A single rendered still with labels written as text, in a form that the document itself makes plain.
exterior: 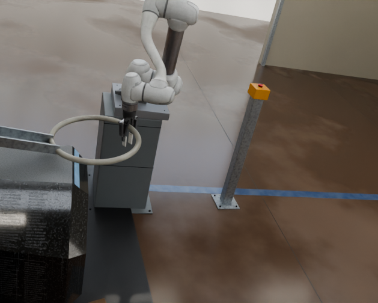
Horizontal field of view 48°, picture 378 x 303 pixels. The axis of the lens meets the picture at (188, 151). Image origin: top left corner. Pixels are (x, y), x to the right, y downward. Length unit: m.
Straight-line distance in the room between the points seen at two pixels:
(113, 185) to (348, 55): 6.06
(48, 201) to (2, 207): 0.20
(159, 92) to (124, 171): 1.04
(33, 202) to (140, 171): 1.24
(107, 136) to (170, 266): 0.99
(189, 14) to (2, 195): 1.40
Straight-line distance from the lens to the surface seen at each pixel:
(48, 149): 2.24
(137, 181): 3.27
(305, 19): 7.82
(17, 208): 2.15
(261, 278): 3.18
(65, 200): 2.14
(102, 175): 3.21
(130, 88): 2.34
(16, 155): 2.34
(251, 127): 3.35
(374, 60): 8.81
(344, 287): 3.44
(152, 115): 2.99
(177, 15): 2.59
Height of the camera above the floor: 2.12
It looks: 29 degrees down
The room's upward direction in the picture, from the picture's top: 13 degrees clockwise
